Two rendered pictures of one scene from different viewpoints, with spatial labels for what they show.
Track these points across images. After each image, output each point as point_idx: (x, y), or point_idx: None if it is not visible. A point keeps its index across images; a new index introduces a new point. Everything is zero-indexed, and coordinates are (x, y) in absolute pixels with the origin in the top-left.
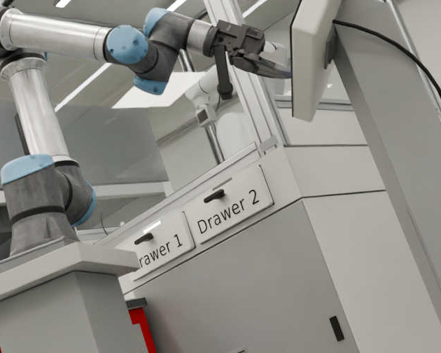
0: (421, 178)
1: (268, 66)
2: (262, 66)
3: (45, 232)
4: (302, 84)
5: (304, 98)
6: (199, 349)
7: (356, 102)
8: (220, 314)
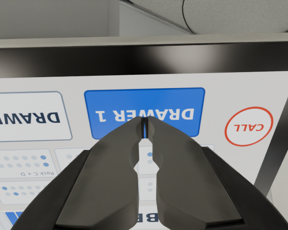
0: None
1: (77, 164)
2: (98, 191)
3: None
4: None
5: (103, 38)
6: None
7: (56, 29)
8: None
